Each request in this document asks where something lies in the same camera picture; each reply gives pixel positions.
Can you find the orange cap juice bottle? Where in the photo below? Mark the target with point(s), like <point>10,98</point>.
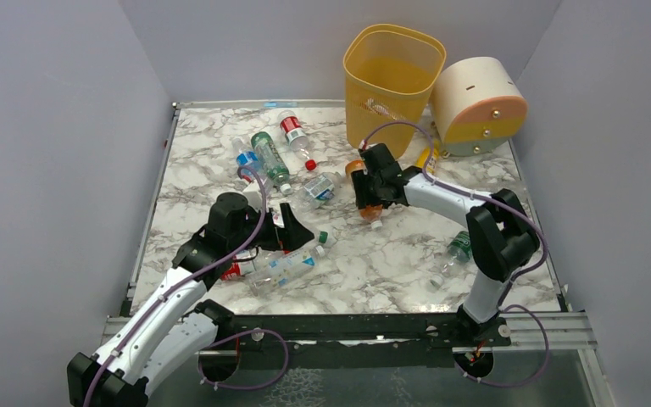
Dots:
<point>371,214</point>

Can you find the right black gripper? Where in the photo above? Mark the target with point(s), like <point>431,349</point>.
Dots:
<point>367,183</point>

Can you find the yellow juice bottle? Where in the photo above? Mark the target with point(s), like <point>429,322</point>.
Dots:
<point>428,159</point>

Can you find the yellow mesh plastic bin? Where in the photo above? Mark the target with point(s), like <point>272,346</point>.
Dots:
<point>390,71</point>

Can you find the red label clear bottle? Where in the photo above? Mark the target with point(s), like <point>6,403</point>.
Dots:
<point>296,138</point>

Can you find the red label bottle near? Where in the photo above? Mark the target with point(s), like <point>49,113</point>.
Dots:
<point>240,267</point>

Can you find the blue label clear bottle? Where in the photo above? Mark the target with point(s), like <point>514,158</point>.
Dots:
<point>245,156</point>

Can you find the blue white label bottle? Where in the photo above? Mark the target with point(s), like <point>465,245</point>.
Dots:
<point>273,274</point>

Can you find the green label tall bottle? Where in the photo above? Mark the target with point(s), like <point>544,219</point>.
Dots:
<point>272,162</point>

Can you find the green white label bottle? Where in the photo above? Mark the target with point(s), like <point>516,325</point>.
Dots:
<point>327,239</point>

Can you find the crushed clear water bottle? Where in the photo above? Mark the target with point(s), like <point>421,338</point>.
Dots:
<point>319,190</point>

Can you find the green label crushed bottle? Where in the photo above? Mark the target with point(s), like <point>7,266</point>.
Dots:
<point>458,255</point>

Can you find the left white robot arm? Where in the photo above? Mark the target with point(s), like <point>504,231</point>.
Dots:
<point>176,321</point>

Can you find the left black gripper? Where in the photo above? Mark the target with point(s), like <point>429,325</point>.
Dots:
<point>279,228</point>

